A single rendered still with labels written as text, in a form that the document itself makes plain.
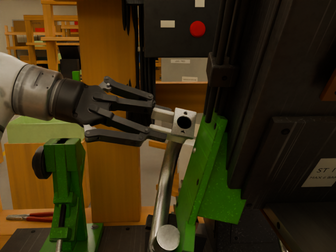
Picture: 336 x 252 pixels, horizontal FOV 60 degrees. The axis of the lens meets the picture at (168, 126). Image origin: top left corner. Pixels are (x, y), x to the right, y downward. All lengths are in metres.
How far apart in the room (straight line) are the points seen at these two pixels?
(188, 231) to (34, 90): 0.33
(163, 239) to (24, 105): 0.31
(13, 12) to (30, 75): 10.90
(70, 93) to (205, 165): 0.25
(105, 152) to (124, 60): 0.25
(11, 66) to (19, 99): 0.06
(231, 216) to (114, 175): 0.44
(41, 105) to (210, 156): 0.28
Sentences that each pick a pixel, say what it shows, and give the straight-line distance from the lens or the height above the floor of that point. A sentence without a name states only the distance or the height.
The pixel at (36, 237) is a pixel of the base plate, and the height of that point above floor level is 0.90.
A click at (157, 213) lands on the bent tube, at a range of 0.58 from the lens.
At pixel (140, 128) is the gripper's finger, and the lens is 0.51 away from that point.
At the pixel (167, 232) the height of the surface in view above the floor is 1.09.
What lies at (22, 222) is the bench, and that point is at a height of 0.88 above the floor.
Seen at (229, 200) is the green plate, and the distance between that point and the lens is 0.47.
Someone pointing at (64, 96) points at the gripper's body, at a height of 1.29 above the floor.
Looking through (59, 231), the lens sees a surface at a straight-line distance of 0.69.
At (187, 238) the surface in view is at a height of 1.10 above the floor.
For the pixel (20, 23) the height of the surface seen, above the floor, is 2.31.
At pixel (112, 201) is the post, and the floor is 0.95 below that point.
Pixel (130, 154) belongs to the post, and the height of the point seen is 1.09.
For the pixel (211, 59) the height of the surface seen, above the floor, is 1.35.
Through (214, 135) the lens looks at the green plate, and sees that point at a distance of 0.41.
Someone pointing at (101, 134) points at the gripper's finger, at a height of 1.23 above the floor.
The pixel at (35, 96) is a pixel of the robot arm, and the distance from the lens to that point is 0.51.
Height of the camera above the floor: 1.36
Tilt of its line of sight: 14 degrees down
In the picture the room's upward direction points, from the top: straight up
